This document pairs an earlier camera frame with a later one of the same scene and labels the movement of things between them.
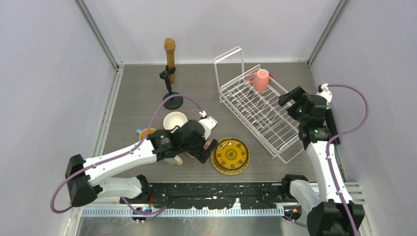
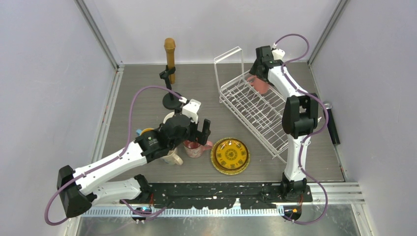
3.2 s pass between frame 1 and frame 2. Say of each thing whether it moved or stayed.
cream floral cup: stayed
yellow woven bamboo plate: stayed
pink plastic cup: stayed
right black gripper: moved
